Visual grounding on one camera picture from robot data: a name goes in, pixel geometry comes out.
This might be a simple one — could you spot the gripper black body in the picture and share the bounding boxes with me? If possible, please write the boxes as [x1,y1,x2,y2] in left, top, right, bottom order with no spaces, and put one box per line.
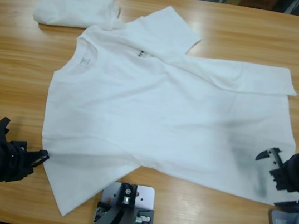
[266,149,299,194]
[0,137,39,188]

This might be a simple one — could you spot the white t-shirt with small logo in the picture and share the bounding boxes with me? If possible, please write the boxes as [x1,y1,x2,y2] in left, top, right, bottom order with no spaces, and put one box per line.
[30,0,299,224]

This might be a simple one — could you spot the folded white t-shirt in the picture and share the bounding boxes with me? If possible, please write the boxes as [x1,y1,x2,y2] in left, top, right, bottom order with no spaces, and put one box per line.
[31,0,125,35]

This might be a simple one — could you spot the brown cardboard box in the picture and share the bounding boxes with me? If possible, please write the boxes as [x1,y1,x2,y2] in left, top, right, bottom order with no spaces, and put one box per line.
[240,0,277,12]

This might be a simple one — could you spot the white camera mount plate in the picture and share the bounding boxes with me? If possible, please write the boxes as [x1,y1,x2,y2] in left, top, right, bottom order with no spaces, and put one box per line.
[100,179,157,212]

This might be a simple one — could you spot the black post clamp bracket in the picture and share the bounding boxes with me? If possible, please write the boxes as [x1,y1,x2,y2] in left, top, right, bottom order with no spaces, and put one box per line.
[93,200,156,224]

